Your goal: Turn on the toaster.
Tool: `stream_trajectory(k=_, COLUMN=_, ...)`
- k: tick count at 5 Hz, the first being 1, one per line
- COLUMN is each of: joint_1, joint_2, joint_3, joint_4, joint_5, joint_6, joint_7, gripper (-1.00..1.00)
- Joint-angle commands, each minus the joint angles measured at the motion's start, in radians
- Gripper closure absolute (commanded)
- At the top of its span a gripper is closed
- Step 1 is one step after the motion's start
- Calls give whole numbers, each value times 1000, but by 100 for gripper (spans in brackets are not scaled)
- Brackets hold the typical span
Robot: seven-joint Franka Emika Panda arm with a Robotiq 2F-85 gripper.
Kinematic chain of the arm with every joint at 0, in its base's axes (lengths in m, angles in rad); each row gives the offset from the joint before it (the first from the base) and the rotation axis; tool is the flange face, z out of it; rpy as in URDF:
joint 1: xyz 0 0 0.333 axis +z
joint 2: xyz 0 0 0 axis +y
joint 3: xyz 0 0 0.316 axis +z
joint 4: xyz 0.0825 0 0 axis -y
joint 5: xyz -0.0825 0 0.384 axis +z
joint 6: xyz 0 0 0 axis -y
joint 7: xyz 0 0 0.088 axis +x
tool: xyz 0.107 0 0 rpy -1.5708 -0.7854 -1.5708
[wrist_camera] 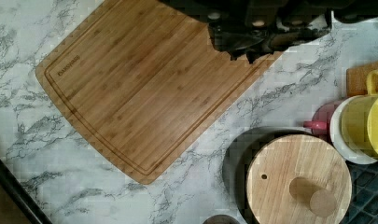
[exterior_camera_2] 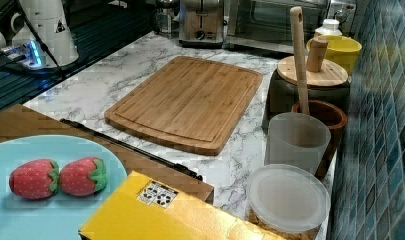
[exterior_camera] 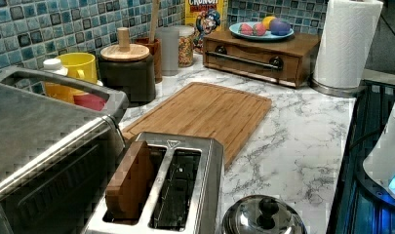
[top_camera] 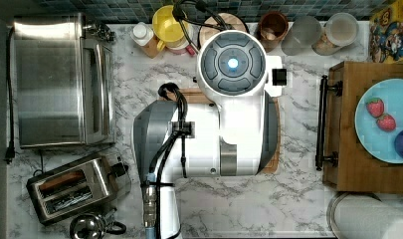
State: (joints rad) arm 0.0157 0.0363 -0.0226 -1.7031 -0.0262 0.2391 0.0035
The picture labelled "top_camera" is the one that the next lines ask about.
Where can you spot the yellow cup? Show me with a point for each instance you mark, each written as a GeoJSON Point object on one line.
{"type": "Point", "coordinates": [168, 31]}

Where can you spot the silver two-slot toaster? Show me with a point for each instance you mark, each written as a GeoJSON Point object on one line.
{"type": "Point", "coordinates": [74, 188]}

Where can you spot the glass jar with white lid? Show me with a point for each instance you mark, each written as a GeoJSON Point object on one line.
{"type": "Point", "coordinates": [339, 31]}

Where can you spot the colourful cereal box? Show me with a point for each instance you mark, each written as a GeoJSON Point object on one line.
{"type": "Point", "coordinates": [386, 35]}

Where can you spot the black pot with wooden lid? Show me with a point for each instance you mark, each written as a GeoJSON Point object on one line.
{"type": "Point", "coordinates": [212, 27]}

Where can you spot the lower red strawberry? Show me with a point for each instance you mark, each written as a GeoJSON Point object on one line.
{"type": "Point", "coordinates": [386, 122]}

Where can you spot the grey frosted tumbler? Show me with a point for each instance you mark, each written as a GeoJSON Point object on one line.
{"type": "Point", "coordinates": [305, 31]}

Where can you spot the upper red strawberry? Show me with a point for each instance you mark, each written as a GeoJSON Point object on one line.
{"type": "Point", "coordinates": [375, 107]}

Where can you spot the light blue plate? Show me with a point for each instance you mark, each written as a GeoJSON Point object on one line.
{"type": "Point", "coordinates": [377, 142]}

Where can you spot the wooden cutting board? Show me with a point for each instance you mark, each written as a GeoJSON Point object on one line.
{"type": "Point", "coordinates": [237, 136]}

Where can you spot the stainless steel toaster oven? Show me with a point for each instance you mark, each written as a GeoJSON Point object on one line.
{"type": "Point", "coordinates": [64, 80]}

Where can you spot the wooden tray with black handle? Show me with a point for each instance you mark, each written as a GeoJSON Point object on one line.
{"type": "Point", "coordinates": [346, 165]}

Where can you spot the shiny steel kettle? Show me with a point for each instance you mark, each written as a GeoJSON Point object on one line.
{"type": "Point", "coordinates": [96, 225]}

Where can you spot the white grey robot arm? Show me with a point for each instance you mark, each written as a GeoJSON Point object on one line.
{"type": "Point", "coordinates": [231, 63]}

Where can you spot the red strawberry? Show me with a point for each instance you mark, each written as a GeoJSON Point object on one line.
{"type": "Point", "coordinates": [386, 122]}
{"type": "Point", "coordinates": [375, 107]}

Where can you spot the white capped bottle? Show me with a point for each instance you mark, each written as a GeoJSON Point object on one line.
{"type": "Point", "coordinates": [141, 34]}

